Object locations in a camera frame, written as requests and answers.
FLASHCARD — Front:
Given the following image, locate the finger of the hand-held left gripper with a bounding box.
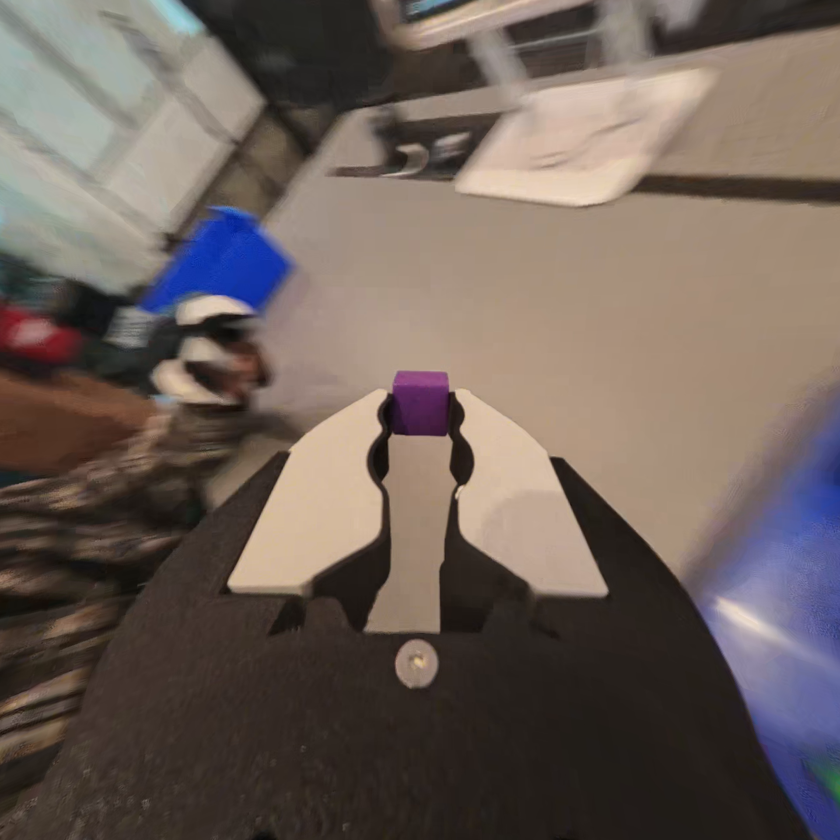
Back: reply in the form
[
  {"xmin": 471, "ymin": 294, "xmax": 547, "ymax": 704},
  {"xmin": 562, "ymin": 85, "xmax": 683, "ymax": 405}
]
[
  {"xmin": 174, "ymin": 295, "xmax": 258, "ymax": 327},
  {"xmin": 150, "ymin": 360, "xmax": 240, "ymax": 406}
]

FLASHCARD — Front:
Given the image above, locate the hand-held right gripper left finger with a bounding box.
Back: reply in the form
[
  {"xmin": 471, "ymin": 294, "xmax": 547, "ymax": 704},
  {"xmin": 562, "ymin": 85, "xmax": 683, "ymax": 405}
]
[{"xmin": 226, "ymin": 388, "xmax": 393, "ymax": 634}]

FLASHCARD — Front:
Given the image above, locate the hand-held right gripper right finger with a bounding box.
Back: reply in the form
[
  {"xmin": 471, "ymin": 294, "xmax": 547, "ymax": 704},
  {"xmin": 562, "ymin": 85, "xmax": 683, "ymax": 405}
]
[{"xmin": 436, "ymin": 387, "xmax": 610, "ymax": 634}]

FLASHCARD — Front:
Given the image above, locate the blue plastic bin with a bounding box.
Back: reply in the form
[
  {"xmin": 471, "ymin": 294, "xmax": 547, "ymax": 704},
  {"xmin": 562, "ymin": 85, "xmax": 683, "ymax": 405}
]
[
  {"xmin": 682, "ymin": 387, "xmax": 840, "ymax": 840},
  {"xmin": 140, "ymin": 206, "xmax": 296, "ymax": 319}
]

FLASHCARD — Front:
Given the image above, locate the purple wooden cube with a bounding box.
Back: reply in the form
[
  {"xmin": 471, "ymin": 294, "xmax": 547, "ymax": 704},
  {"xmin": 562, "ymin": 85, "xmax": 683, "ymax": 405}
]
[{"xmin": 392, "ymin": 370, "xmax": 451, "ymax": 437}]

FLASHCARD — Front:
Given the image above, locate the green wooden cube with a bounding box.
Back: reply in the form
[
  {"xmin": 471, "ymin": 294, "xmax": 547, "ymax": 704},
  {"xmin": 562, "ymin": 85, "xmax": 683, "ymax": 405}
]
[{"xmin": 804, "ymin": 751, "xmax": 840, "ymax": 798}]

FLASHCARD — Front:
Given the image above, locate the person's left hand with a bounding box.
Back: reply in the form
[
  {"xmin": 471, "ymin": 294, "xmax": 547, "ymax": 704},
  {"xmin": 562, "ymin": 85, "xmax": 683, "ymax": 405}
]
[{"xmin": 217, "ymin": 328, "xmax": 271, "ymax": 395}]

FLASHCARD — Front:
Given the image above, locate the brown wooden cabinet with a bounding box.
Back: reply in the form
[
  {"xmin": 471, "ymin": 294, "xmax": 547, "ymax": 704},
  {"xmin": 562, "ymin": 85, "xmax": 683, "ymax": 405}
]
[{"xmin": 0, "ymin": 371, "xmax": 158, "ymax": 476}]

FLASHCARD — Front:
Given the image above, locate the small black battery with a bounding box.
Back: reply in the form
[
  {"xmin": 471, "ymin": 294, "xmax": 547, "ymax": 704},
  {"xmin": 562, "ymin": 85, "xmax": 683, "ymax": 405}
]
[{"xmin": 430, "ymin": 131, "xmax": 475, "ymax": 168}]

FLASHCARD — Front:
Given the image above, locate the person's plaid shirt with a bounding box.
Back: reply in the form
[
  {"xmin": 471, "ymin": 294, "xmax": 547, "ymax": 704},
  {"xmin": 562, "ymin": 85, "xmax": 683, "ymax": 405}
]
[{"xmin": 0, "ymin": 591, "xmax": 132, "ymax": 788}]

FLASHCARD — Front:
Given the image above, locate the white tablet stand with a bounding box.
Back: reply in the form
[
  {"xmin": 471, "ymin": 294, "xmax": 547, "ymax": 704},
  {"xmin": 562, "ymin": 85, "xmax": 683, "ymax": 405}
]
[{"xmin": 374, "ymin": 0, "xmax": 719, "ymax": 207}]

